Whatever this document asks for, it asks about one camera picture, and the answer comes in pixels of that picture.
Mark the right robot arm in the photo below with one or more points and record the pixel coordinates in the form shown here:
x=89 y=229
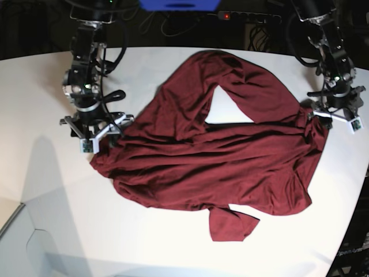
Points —
x=83 y=82

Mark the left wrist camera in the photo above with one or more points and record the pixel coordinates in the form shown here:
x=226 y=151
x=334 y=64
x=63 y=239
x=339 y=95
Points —
x=355 y=124

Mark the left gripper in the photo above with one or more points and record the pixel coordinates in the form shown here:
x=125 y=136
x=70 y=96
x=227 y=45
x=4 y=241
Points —
x=331 y=105

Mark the dark red t-shirt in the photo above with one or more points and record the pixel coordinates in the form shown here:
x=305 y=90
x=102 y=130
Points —
x=220 y=131

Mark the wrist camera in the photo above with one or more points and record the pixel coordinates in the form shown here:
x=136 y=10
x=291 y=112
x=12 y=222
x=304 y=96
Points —
x=355 y=124
x=86 y=146

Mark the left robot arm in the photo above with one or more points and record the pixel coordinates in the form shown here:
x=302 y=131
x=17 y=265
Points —
x=334 y=64

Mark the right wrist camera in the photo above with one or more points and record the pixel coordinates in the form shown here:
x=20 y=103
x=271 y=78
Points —
x=86 y=146

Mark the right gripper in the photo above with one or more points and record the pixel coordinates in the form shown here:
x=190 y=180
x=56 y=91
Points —
x=94 y=129

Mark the black power strip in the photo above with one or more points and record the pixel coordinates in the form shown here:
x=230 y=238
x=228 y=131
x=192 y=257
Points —
x=249 y=17

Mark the blue box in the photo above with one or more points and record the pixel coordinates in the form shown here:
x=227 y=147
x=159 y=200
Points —
x=179 y=5

